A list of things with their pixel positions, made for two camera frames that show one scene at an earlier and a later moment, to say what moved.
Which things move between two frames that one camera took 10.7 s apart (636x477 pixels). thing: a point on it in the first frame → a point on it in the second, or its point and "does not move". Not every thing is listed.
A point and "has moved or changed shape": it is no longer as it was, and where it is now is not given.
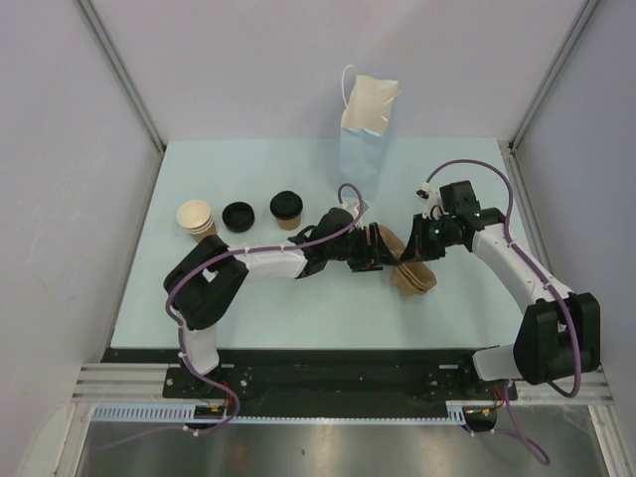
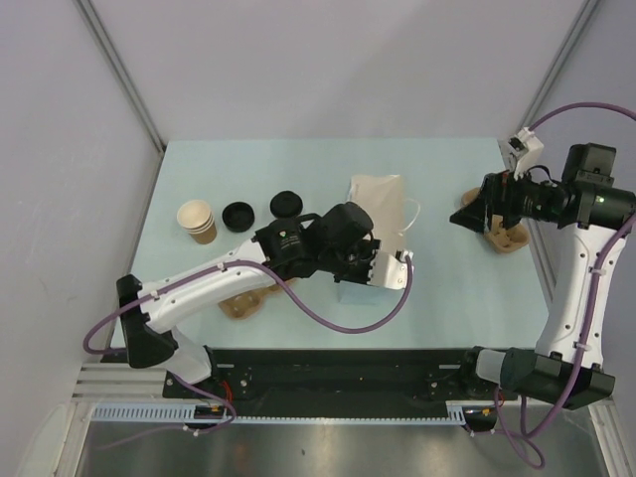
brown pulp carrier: (394, 241) → (242, 305)
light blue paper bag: (368, 108) → (383, 197)
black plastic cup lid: (285, 205) does not move
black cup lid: (238, 216) does not move
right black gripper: (417, 248) → (497, 197)
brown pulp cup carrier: (412, 278) has moved or changed shape
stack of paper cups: (197, 218) does not move
